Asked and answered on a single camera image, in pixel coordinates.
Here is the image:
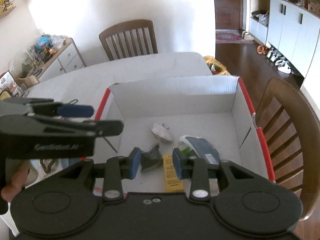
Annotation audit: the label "white drawer sideboard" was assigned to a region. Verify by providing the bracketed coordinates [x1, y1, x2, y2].
[27, 37, 86, 82]

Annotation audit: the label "teal embroidered sachet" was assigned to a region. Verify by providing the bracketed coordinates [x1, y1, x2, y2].
[67, 99, 79, 105]

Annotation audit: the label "red patterned rug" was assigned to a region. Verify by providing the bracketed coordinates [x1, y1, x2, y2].
[216, 29, 254, 44]

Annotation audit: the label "brown wooden door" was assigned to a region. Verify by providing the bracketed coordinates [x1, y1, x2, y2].
[214, 0, 242, 30]

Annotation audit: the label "dark grey packet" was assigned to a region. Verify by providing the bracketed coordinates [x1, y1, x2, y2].
[140, 144, 163, 173]

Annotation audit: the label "white wall cabinet unit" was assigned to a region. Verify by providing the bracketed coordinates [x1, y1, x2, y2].
[249, 0, 319, 77]

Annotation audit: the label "wooden wall shelf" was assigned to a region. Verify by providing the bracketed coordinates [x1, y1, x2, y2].
[0, 6, 16, 18]

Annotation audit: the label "yellow rectangular box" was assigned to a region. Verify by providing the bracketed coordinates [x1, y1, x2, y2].
[163, 154, 184, 193]

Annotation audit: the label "brown woven coaster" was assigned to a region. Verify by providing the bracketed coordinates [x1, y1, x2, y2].
[40, 159, 59, 174]

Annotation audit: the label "white blue plastic pouch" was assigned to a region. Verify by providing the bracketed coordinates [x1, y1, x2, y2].
[178, 135, 221, 165]

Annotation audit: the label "person's left hand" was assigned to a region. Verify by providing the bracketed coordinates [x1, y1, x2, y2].
[1, 168, 30, 203]

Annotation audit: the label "red white snack bag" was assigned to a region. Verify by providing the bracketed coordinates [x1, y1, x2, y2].
[1, 70, 23, 97]

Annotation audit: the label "blue globe toy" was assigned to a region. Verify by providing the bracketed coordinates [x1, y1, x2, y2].
[35, 36, 52, 51]

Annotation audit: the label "yellow bag on floor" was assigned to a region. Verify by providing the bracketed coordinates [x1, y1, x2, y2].
[204, 56, 230, 75]

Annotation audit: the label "wooden slat-back chair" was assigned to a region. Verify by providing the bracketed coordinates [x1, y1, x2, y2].
[99, 19, 158, 61]

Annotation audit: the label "red white cardboard box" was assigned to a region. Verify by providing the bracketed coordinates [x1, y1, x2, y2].
[93, 75, 274, 180]

